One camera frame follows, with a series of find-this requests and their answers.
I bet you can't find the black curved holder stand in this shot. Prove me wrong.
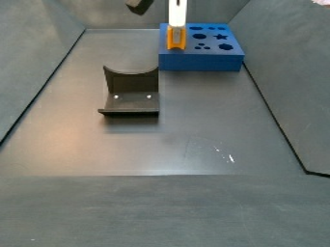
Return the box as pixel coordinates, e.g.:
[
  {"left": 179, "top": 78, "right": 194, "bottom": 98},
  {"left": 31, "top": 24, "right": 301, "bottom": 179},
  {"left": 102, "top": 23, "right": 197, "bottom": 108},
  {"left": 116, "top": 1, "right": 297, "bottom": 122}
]
[{"left": 98, "top": 67, "right": 160, "bottom": 116}]

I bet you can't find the orange arch object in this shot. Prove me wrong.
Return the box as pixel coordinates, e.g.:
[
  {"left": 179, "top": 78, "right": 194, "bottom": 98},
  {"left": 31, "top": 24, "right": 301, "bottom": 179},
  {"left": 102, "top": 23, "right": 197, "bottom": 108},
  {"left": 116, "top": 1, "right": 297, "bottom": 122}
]
[{"left": 166, "top": 26, "right": 186, "bottom": 49}]

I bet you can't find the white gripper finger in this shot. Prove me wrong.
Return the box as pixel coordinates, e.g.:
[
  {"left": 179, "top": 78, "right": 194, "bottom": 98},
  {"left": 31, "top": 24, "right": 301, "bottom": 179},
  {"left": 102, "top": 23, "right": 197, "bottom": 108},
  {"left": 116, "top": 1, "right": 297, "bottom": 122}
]
[{"left": 168, "top": 0, "right": 187, "bottom": 27}]

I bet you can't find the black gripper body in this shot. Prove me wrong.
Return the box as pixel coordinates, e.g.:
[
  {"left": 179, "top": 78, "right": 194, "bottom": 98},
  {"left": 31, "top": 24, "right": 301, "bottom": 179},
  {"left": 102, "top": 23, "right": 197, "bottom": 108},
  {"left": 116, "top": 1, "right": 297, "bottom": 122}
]
[{"left": 126, "top": 0, "right": 154, "bottom": 15}]

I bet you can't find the blue shape sorter block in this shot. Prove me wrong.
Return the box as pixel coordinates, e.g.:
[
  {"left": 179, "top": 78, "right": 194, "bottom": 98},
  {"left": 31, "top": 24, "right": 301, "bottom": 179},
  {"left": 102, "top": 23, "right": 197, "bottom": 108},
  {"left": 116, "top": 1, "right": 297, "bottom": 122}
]
[{"left": 159, "top": 23, "right": 245, "bottom": 71}]

